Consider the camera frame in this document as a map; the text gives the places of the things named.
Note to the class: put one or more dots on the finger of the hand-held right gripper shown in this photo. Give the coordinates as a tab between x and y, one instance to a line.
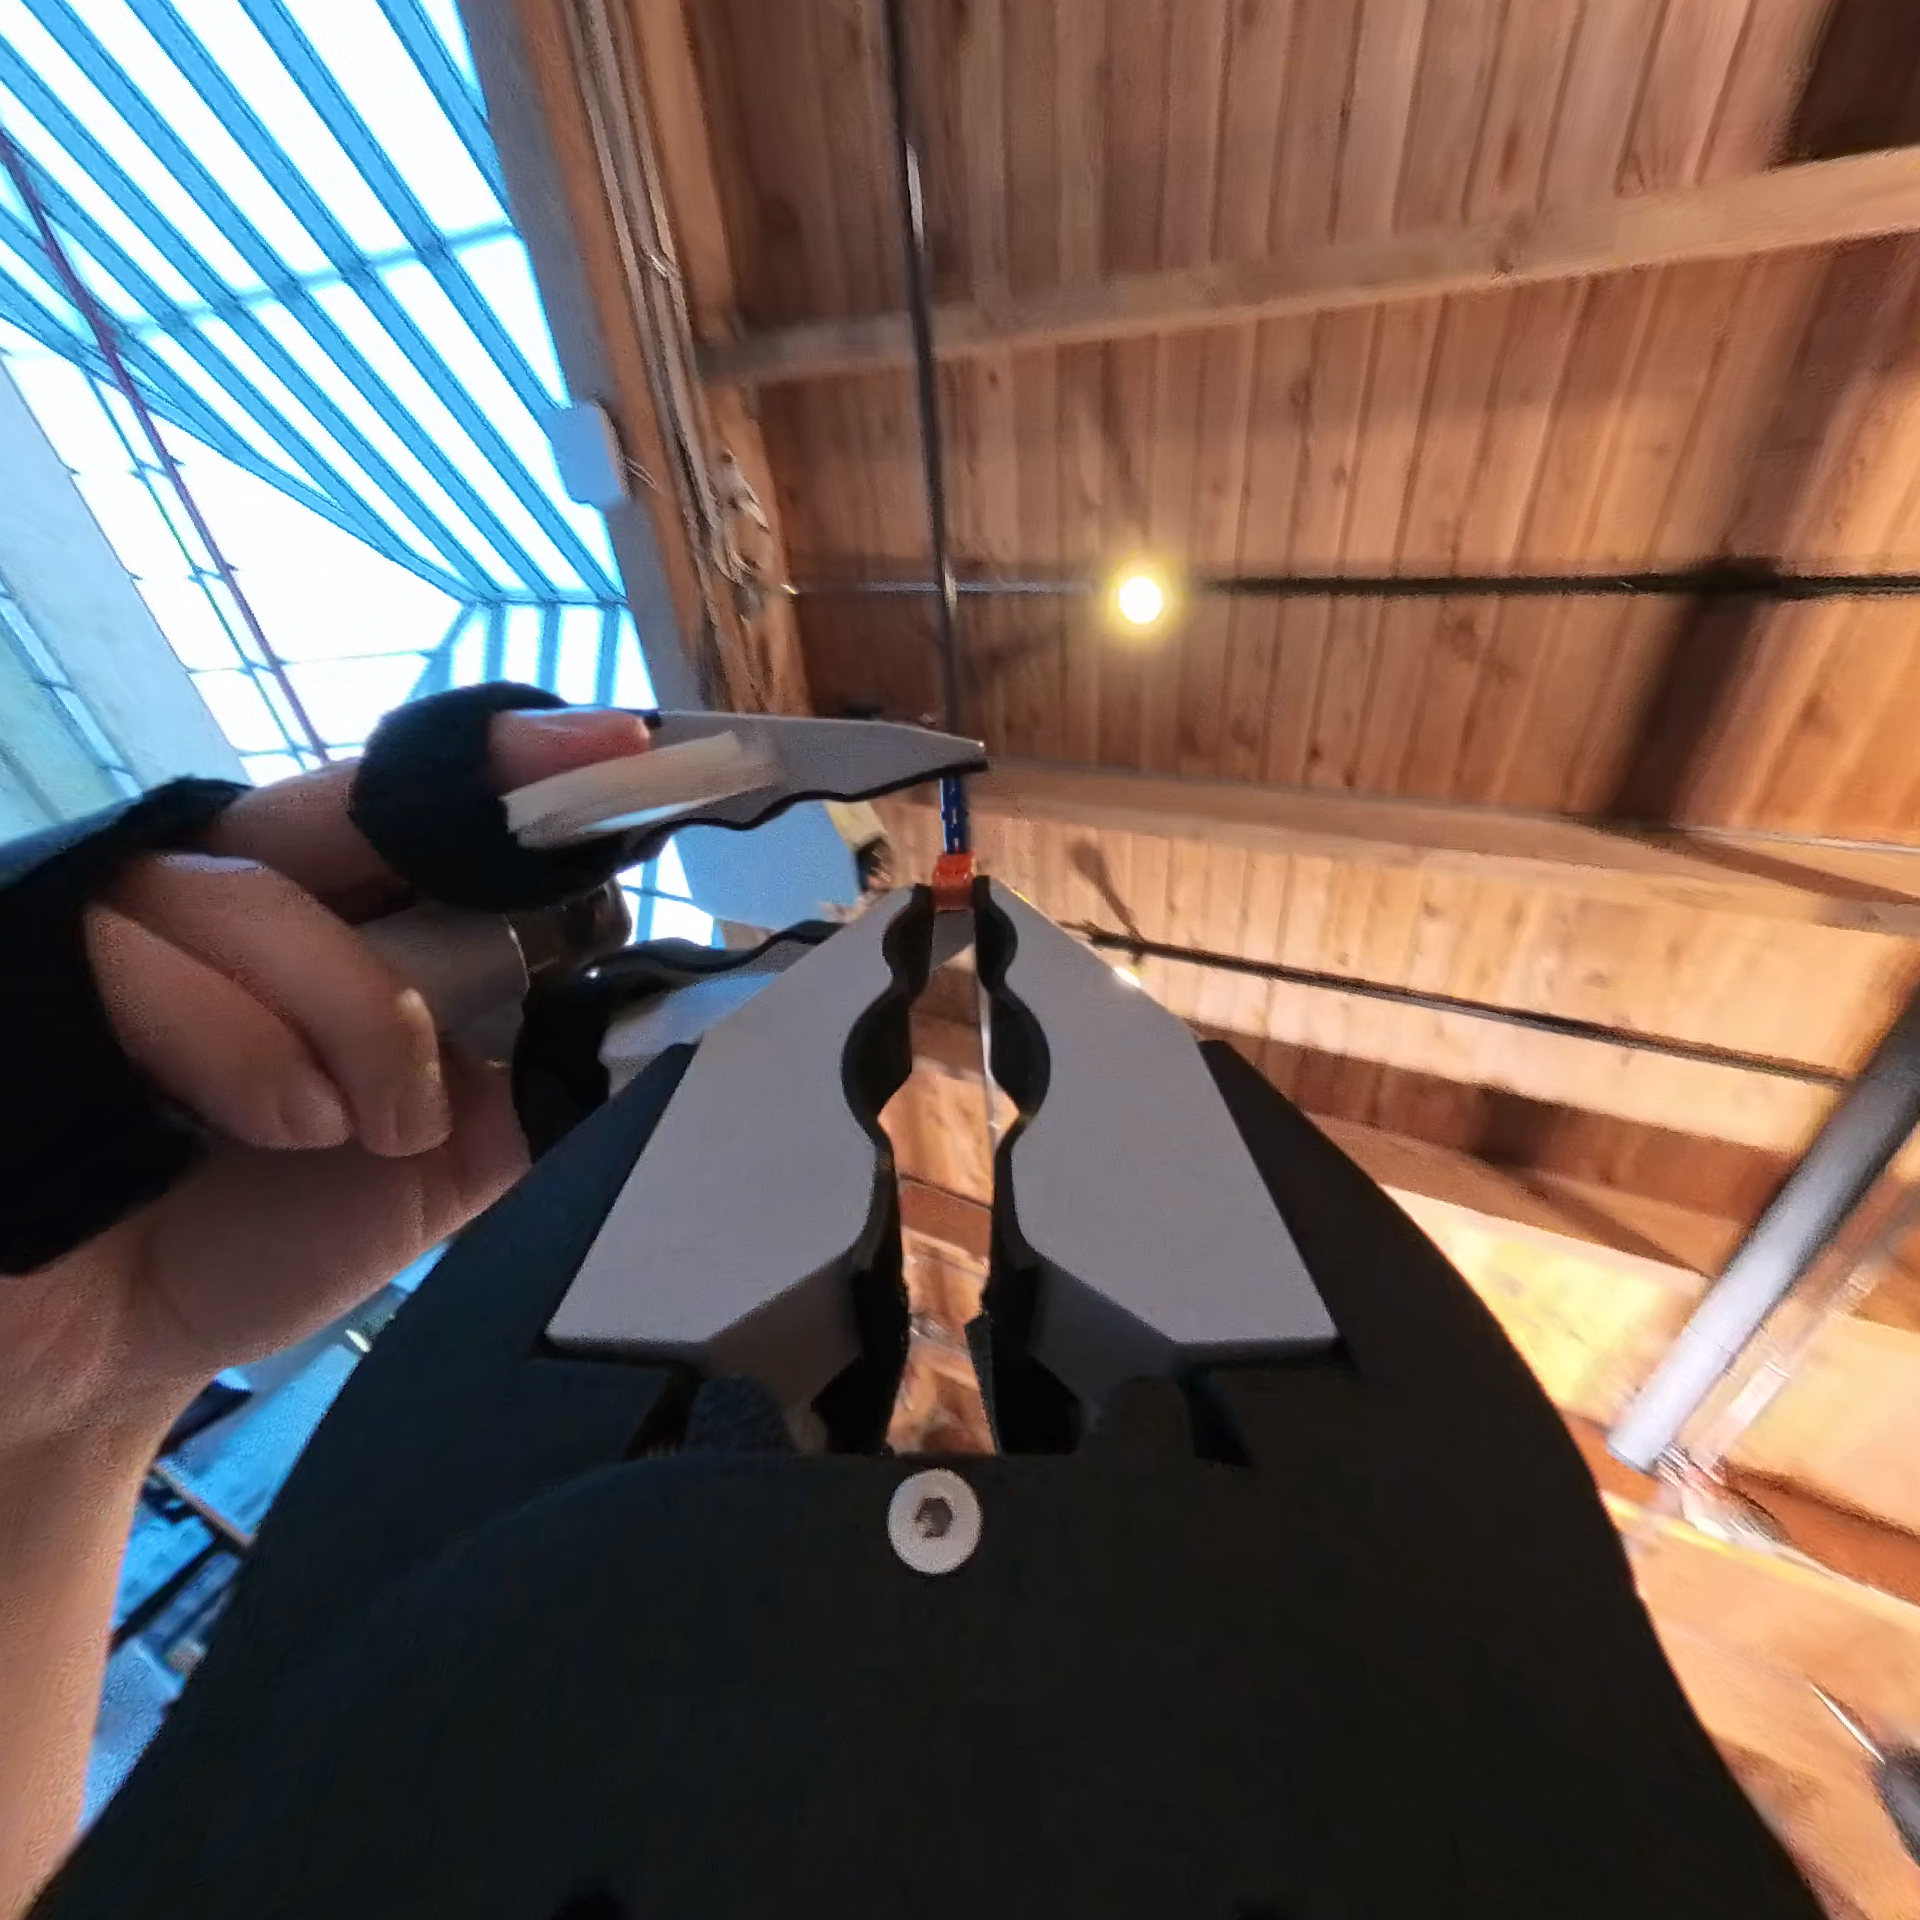
684	1015
841	756

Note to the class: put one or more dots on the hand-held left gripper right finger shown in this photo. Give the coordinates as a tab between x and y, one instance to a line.
1141	1185

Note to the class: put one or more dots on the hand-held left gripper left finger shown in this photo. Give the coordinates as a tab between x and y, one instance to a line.
720	1185

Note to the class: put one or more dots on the small blue toy pin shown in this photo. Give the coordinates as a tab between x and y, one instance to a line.
955	817

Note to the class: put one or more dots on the small orange toy connector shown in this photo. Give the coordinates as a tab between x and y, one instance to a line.
955	881

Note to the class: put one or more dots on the person's right forearm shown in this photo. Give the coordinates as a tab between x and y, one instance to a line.
46	1650

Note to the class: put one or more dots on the person's right hand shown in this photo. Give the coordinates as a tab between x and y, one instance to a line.
271	1202

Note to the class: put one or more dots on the round ceiling lamp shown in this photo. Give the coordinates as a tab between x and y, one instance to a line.
1141	598

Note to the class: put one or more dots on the black ceiling rod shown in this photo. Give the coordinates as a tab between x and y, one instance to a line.
1501	582
925	375

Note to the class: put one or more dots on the white junction box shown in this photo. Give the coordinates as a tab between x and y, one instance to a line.
589	450

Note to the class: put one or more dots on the skylight window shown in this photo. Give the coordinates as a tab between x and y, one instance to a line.
299	300

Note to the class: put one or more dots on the grey metal pipe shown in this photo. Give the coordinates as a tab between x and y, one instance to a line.
1755	1260

